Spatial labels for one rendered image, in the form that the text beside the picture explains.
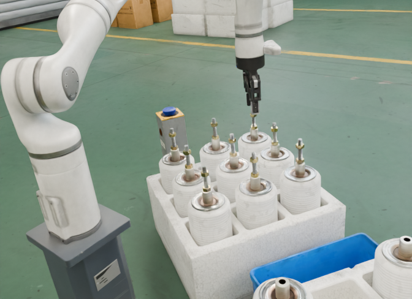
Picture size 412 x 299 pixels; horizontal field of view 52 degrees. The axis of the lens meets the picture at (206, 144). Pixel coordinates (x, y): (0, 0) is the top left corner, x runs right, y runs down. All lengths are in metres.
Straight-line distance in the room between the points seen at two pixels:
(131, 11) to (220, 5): 1.25
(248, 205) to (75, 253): 0.39
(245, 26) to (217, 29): 2.70
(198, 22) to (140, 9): 0.96
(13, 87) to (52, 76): 0.06
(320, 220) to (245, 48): 0.46
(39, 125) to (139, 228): 0.66
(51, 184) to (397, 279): 0.61
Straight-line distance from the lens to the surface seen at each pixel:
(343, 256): 1.08
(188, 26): 4.01
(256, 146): 1.18
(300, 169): 1.02
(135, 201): 1.47
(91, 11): 0.87
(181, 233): 0.99
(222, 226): 0.94
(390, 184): 1.51
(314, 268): 1.05
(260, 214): 0.97
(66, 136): 0.75
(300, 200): 1.02
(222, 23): 3.74
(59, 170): 0.76
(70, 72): 0.73
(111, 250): 0.86
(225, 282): 1.00
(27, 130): 0.76
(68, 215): 0.81
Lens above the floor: 0.77
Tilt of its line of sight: 26 degrees down
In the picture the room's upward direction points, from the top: 6 degrees counter-clockwise
